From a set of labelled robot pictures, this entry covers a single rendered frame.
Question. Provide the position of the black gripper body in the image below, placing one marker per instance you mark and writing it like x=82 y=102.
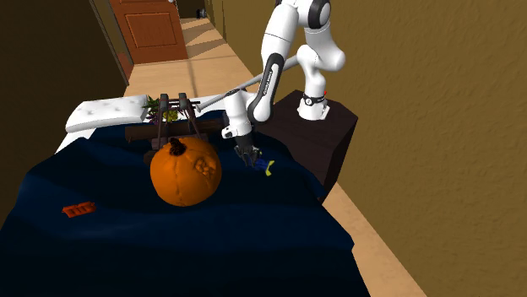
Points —
x=244 y=148

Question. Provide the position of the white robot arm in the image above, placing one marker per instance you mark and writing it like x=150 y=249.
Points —
x=283 y=37

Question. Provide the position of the blue and yellow toy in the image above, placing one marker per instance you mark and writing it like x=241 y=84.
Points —
x=265 y=165

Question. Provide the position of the large orange pumpkin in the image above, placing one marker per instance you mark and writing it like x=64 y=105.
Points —
x=185 y=172

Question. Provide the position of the dark robot stand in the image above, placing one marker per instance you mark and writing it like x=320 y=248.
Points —
x=313 y=135

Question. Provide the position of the bed with dark blue blanket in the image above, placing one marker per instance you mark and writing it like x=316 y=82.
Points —
x=230 y=230

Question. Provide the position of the green and purple plant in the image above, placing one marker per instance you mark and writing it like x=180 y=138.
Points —
x=153 y=108

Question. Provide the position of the white tufted pillow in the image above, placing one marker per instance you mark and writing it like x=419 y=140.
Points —
x=107 y=112

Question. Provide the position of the brown wooden door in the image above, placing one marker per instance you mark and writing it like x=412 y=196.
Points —
x=150 y=29

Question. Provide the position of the small orange red block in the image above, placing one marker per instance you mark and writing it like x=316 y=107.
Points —
x=78 y=209

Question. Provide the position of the dark brown frame stand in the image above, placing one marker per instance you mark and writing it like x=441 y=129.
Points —
x=173 y=131

